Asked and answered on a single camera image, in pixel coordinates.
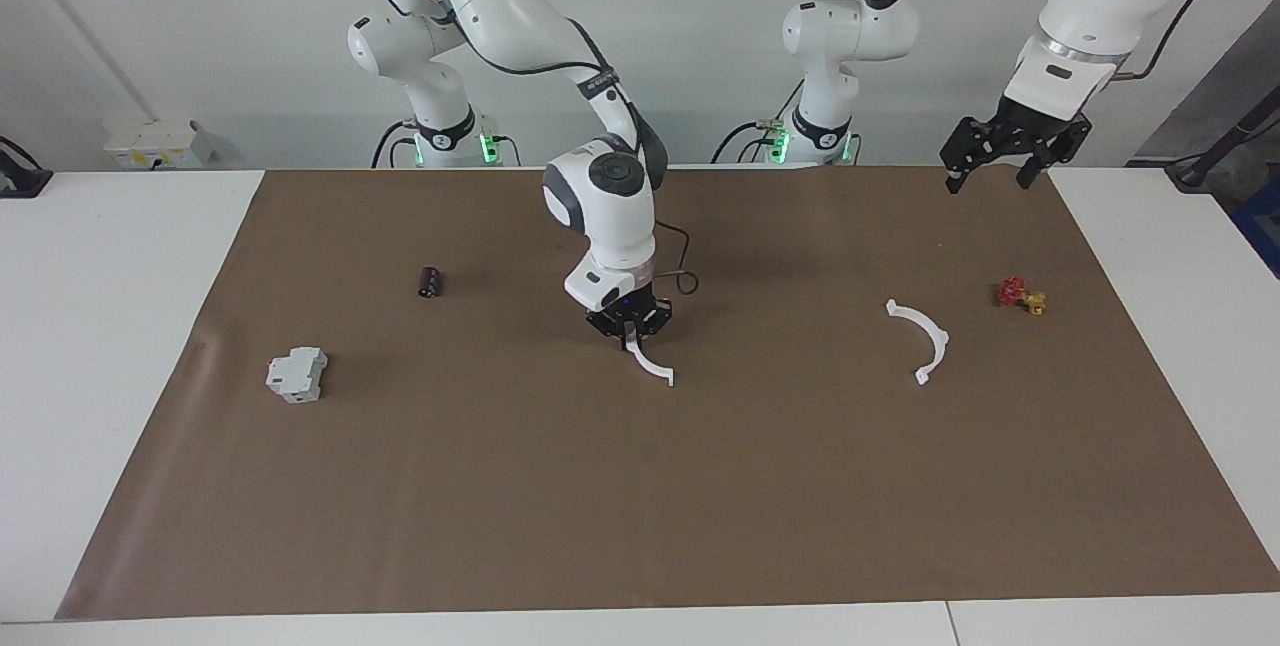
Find brown paper mat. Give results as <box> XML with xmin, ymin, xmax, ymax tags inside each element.
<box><xmin>55</xmin><ymin>164</ymin><xmax>1280</xmax><ymax>622</ymax></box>

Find red yellow valve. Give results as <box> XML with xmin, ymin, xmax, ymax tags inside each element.
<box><xmin>995</xmin><ymin>276</ymin><xmax>1048</xmax><ymax>317</ymax></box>

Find white circuit breaker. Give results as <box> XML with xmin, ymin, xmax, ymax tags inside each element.
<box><xmin>265</xmin><ymin>346</ymin><xmax>329</xmax><ymax>405</ymax></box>

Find blue box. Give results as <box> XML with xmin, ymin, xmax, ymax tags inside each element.
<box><xmin>1230</xmin><ymin>176</ymin><xmax>1280</xmax><ymax>279</ymax></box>

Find white wall power strip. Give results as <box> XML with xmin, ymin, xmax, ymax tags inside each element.
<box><xmin>103</xmin><ymin>119</ymin><xmax>214</xmax><ymax>170</ymax></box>

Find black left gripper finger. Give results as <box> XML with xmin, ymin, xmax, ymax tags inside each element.
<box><xmin>1017</xmin><ymin>115</ymin><xmax>1093</xmax><ymax>190</ymax></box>
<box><xmin>939</xmin><ymin>116</ymin><xmax>1004</xmax><ymax>195</ymax></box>

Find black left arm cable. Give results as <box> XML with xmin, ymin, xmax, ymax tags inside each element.
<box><xmin>898</xmin><ymin>0</ymin><xmax>1237</xmax><ymax>83</ymax></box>

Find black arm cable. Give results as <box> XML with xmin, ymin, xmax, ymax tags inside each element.
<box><xmin>898</xmin><ymin>0</ymin><xmax>1237</xmax><ymax>83</ymax></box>
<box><xmin>400</xmin><ymin>0</ymin><xmax>701</xmax><ymax>295</ymax></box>

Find black stand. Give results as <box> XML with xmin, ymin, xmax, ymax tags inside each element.
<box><xmin>1165</xmin><ymin>86</ymin><xmax>1280</xmax><ymax>192</ymax></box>

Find white half ring pipe clamp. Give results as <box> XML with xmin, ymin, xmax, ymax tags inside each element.
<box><xmin>625</xmin><ymin>331</ymin><xmax>676</xmax><ymax>389</ymax></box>
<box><xmin>885</xmin><ymin>298</ymin><xmax>951</xmax><ymax>387</ymax></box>

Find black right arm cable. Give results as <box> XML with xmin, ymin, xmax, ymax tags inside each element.
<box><xmin>400</xmin><ymin>0</ymin><xmax>701</xmax><ymax>295</ymax></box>

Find black table clamp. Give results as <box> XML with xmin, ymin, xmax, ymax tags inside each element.
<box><xmin>0</xmin><ymin>136</ymin><xmax>53</xmax><ymax>199</ymax></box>

